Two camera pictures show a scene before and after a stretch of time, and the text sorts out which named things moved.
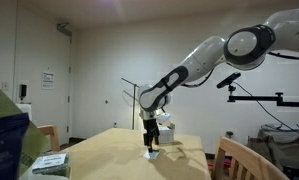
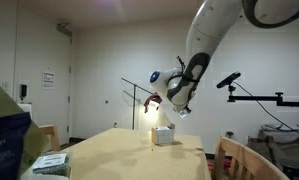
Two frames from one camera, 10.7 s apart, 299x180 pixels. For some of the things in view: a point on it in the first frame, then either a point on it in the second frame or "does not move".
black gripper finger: (150, 149) → (146, 107)
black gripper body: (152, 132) → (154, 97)
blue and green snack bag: (15, 143) does not move
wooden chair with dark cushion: (245, 157) does not move
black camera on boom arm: (279, 100) does not move
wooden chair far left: (51, 130) does not move
